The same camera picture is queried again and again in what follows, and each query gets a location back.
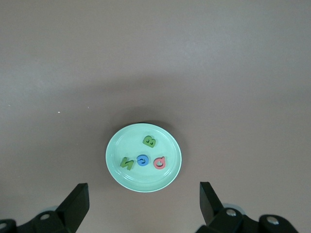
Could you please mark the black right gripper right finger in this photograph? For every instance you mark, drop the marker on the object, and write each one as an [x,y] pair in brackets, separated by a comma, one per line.
[226,223]

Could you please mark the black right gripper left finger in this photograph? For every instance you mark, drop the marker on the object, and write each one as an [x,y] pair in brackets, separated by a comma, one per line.
[60,221]

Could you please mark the red letter Q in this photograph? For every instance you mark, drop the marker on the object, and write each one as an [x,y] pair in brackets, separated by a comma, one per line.
[159,168]

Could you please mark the green letter N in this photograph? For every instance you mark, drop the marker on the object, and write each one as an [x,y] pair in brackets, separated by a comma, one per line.
[126,164]

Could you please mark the blue letter G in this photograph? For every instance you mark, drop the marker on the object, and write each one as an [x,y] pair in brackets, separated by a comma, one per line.
[142,165]

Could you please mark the green letter B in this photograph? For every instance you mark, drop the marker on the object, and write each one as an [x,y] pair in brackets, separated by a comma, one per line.
[148,142]

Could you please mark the light green plate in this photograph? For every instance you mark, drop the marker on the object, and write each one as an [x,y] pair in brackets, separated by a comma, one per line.
[126,143]

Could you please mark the brown table cover sheet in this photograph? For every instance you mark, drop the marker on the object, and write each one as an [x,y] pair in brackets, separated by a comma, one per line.
[155,60]

